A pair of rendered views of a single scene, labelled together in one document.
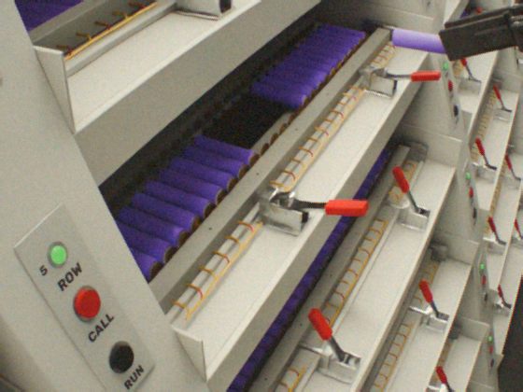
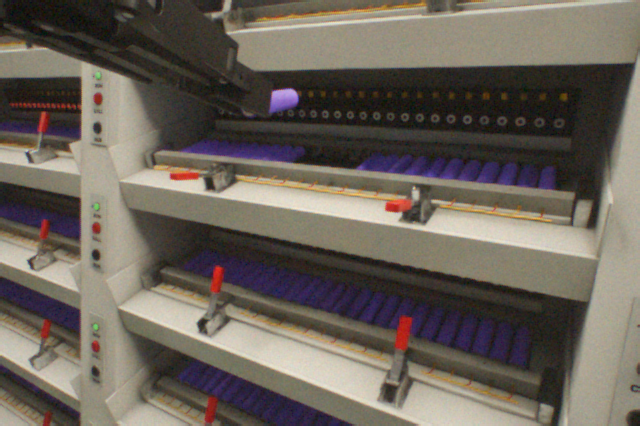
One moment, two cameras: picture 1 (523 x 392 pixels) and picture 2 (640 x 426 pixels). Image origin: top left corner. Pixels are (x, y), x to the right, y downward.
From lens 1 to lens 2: 80 cm
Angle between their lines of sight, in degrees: 77
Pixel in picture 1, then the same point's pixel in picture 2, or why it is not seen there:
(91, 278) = (103, 93)
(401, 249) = (347, 375)
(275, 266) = (183, 187)
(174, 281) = (169, 155)
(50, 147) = not seen: hidden behind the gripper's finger
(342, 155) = (290, 200)
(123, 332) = (103, 121)
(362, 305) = (274, 342)
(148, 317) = (113, 128)
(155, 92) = not seen: hidden behind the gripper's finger
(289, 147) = (275, 166)
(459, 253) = not seen: outside the picture
